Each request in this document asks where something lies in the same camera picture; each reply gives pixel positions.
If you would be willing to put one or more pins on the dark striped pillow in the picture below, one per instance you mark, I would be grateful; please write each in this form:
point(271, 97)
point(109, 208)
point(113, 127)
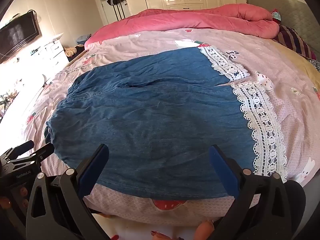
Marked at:
point(292, 40)

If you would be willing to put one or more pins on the black flat television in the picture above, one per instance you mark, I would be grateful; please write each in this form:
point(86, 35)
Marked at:
point(17, 33)

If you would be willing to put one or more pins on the blue denim pants lace trim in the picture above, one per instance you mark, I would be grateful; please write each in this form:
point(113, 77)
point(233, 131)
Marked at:
point(150, 115)

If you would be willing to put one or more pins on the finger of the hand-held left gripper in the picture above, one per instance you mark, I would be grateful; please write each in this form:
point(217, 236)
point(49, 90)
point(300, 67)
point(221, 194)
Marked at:
point(22, 147)
point(40, 152)

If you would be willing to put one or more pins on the grey padded headboard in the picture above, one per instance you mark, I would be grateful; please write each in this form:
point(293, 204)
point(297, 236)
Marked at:
point(295, 12)

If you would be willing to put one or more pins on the folded blue cloth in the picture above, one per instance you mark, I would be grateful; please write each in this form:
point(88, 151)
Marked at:
point(83, 38)

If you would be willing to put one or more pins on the white drawer dresser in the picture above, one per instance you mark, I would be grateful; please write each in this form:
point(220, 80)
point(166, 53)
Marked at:
point(53, 50)

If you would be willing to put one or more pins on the pink strawberry printed bed sheet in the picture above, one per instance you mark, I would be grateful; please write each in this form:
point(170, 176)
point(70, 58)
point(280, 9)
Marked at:
point(150, 40)

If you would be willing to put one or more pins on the beige blanket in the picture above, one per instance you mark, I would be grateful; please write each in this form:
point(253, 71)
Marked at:
point(297, 65)

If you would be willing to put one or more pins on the pink quilt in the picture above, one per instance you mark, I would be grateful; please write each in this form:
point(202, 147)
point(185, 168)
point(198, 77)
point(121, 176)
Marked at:
point(175, 20)

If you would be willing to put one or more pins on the yellow brown flower cushion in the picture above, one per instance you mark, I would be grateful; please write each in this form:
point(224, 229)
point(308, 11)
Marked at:
point(72, 51)

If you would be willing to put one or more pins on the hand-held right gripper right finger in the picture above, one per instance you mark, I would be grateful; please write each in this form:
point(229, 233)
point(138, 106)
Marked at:
point(222, 170)

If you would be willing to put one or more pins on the person's right hand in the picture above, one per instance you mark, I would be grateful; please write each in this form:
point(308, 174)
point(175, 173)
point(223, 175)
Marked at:
point(205, 230)

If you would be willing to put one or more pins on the dried twigs bundle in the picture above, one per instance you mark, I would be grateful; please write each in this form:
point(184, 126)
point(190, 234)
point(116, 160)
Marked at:
point(7, 98)

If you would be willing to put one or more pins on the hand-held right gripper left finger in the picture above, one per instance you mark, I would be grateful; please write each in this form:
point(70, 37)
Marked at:
point(96, 166)

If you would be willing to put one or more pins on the teal red cloth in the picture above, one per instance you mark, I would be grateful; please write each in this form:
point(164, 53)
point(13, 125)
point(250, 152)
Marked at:
point(276, 16)

